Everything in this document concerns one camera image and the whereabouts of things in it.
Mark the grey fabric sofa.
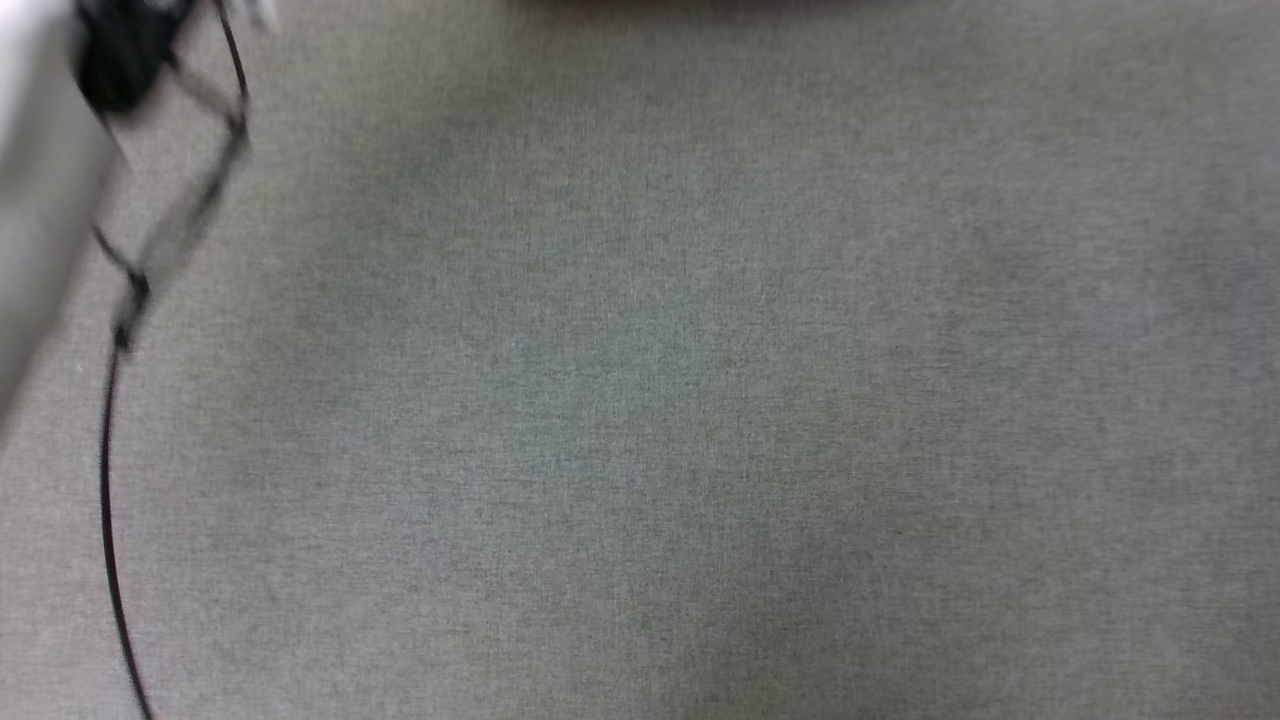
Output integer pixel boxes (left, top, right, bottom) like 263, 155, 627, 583
0, 0, 1280, 720

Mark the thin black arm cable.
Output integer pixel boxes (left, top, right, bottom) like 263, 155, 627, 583
90, 0, 253, 720

